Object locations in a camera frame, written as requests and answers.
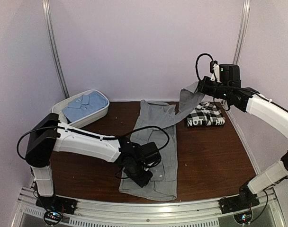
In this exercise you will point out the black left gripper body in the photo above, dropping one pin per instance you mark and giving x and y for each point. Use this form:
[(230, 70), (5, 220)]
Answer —
[(134, 173)]

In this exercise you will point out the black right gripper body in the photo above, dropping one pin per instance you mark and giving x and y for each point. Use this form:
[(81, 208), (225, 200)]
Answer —
[(221, 90)]

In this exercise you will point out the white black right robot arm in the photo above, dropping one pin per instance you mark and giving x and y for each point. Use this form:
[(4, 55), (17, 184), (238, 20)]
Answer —
[(252, 102)]

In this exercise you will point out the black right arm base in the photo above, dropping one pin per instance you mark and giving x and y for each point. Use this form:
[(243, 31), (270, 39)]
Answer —
[(243, 201)]

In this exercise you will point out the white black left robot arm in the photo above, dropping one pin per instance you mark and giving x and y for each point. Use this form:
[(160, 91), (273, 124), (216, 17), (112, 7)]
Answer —
[(52, 135)]

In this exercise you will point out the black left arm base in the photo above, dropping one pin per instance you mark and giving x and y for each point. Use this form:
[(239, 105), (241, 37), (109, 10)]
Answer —
[(57, 203)]

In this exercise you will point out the black white plaid folded shirt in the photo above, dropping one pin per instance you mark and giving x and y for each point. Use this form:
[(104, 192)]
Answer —
[(205, 114)]

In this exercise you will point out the light blue folded shirt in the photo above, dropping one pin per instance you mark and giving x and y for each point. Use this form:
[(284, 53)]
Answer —
[(84, 106)]

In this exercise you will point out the white plastic laundry basket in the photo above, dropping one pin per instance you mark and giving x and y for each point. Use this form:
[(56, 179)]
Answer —
[(57, 109)]

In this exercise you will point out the left circuit board with leds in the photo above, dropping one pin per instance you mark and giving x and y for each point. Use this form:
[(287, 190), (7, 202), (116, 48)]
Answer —
[(52, 217)]

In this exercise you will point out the circuit board with leds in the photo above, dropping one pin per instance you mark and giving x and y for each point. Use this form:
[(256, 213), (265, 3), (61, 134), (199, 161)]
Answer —
[(52, 217), (243, 218)]

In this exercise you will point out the right circuit board with leds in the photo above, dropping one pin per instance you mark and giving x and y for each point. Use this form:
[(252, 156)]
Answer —
[(243, 218)]

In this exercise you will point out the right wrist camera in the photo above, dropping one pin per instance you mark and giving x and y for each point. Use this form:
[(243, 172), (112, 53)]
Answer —
[(224, 72)]

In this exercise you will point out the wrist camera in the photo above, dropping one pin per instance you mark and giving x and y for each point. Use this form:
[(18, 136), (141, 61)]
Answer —
[(224, 72), (150, 155)]

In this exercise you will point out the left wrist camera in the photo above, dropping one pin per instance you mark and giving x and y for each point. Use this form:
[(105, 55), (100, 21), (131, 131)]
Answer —
[(150, 155)]

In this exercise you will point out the aluminium front rail frame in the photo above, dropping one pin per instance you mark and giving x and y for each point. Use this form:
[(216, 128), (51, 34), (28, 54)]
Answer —
[(201, 213)]

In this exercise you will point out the silver right corner post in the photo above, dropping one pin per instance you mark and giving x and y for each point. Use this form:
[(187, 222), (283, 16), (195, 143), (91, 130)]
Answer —
[(245, 14)]

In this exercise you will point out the silver corner post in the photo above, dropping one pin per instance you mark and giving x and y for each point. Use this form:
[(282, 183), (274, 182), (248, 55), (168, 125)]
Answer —
[(53, 46), (245, 14)]

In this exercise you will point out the silver left corner post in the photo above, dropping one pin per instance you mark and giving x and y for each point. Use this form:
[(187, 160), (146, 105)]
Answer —
[(53, 46)]

